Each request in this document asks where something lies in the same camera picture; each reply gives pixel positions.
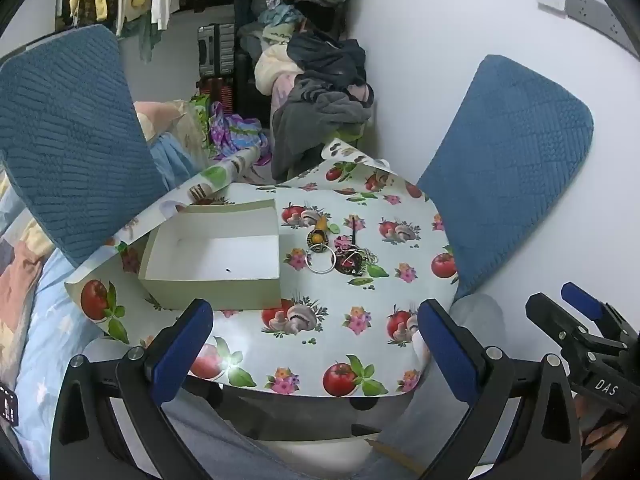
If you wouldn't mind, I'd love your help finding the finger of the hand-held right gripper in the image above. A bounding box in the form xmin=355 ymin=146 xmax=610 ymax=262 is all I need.
xmin=560 ymin=281 xmax=640 ymax=346
xmin=525 ymin=292 xmax=601 ymax=356

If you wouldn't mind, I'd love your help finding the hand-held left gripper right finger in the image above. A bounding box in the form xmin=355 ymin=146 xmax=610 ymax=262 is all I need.
xmin=416 ymin=298 xmax=583 ymax=480

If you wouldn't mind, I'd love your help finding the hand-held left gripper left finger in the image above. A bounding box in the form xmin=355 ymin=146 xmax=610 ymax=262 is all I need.
xmin=50 ymin=298 xmax=226 ymax=480

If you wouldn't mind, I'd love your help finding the white cardboard box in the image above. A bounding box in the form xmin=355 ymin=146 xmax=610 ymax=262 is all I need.
xmin=137 ymin=199 xmax=283 ymax=311

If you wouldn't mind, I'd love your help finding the silver ball chain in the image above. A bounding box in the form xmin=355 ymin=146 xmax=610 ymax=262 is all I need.
xmin=350 ymin=246 xmax=382 ymax=267

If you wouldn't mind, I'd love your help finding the silver bangle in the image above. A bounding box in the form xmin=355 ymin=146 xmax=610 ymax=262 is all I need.
xmin=304 ymin=248 xmax=337 ymax=275

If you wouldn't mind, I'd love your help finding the person's right hand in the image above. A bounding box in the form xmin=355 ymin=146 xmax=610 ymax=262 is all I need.
xmin=574 ymin=394 xmax=632 ymax=457

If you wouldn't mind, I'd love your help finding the wooden stick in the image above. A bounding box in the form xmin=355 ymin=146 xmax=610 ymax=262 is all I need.
xmin=364 ymin=437 xmax=427 ymax=477

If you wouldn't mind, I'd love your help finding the fruit and flower printed tablecloth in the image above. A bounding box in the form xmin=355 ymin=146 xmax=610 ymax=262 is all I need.
xmin=64 ymin=137 xmax=458 ymax=398

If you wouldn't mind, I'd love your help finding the red and black pendant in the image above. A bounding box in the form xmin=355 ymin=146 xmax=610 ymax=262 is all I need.
xmin=335 ymin=252 xmax=364 ymax=276

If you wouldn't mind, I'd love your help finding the light blue patterned bed sheet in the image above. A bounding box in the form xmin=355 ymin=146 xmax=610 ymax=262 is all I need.
xmin=0 ymin=170 xmax=132 ymax=463

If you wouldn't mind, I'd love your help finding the blue quilted chair back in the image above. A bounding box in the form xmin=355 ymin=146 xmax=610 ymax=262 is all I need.
xmin=416 ymin=54 xmax=595 ymax=302
xmin=0 ymin=24 xmax=169 ymax=269

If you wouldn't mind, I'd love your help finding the small black device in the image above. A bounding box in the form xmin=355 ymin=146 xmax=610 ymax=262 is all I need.
xmin=0 ymin=384 xmax=20 ymax=427

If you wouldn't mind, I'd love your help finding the light blue cloth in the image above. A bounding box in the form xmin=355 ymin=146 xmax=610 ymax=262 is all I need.
xmin=149 ymin=136 xmax=207 ymax=192

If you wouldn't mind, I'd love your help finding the purple floral cloth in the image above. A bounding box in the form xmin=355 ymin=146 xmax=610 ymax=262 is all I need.
xmin=207 ymin=101 xmax=271 ymax=167

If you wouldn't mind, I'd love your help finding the beige plush blanket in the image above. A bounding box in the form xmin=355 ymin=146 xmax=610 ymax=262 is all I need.
xmin=133 ymin=100 xmax=211 ymax=161

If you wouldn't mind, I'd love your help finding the red checked bag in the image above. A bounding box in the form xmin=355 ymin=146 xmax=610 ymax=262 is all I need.
xmin=196 ymin=77 xmax=234 ymax=117

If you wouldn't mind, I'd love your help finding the pink quilted jacket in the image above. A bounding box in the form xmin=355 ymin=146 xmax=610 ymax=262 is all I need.
xmin=271 ymin=72 xmax=302 ymax=113

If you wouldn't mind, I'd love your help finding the grey power strip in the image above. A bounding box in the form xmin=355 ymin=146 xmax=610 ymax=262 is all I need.
xmin=564 ymin=0 xmax=640 ymax=59

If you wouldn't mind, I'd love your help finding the pile of clothes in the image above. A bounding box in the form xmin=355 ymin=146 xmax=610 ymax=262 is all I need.
xmin=270 ymin=30 xmax=376 ymax=184

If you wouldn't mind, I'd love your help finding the cream puffy jacket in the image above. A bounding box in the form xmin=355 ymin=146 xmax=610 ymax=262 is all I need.
xmin=253 ymin=44 xmax=301 ymax=97

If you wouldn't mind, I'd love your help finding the black suitcase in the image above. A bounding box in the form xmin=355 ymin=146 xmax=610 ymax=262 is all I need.
xmin=196 ymin=23 xmax=236 ymax=79

